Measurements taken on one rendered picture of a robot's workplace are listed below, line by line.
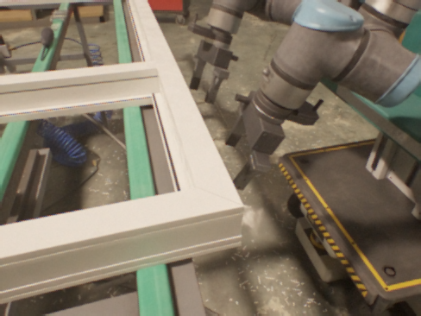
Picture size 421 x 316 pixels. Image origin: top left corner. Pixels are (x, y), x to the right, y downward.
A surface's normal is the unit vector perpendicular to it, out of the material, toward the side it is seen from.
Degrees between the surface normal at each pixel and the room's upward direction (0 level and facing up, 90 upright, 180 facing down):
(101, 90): 90
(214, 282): 0
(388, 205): 0
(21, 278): 90
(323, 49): 89
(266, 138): 97
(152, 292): 0
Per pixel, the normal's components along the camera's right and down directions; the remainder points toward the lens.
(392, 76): -0.04, 0.33
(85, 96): 0.25, 0.59
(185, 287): -0.02, -0.79
